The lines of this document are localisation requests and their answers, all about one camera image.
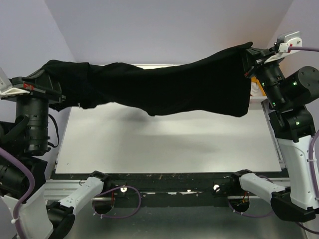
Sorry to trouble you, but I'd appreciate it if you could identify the white t-shirt in basket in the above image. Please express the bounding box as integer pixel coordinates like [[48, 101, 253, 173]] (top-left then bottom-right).
[[250, 82, 263, 97]]

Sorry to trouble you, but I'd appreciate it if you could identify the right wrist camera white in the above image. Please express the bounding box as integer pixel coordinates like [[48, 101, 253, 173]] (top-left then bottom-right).
[[275, 31, 303, 53]]

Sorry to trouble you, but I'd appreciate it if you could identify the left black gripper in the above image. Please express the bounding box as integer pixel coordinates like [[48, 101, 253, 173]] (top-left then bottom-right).
[[4, 60, 68, 149]]

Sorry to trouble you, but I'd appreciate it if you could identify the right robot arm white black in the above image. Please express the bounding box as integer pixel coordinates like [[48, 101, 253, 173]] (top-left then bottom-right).
[[229, 44, 319, 223]]

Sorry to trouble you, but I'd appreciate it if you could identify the aluminium rail frame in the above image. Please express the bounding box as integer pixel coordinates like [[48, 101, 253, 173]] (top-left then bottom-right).
[[27, 99, 310, 239]]

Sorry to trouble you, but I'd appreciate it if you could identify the yellow t-shirt in basket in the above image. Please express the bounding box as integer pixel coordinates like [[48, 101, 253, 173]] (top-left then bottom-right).
[[250, 77, 265, 97]]

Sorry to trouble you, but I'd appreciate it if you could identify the black t-shirt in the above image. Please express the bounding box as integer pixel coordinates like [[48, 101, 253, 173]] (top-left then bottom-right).
[[42, 42, 252, 117]]

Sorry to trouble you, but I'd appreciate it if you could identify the black mounting base plate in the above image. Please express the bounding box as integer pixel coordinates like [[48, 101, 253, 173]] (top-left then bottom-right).
[[51, 173, 259, 209]]

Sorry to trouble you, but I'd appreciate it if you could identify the white plastic laundry basket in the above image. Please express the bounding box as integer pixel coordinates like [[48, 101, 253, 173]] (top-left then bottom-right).
[[250, 96, 267, 104]]

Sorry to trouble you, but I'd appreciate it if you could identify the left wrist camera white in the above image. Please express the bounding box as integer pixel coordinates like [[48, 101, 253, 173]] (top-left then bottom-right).
[[0, 68, 29, 99]]

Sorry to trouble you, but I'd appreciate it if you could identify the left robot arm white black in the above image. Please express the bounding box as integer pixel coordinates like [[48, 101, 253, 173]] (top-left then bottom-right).
[[0, 70, 111, 239]]

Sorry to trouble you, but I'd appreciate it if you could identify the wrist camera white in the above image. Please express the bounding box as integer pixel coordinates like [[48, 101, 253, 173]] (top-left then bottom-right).
[[275, 31, 303, 53], [0, 68, 29, 99]]

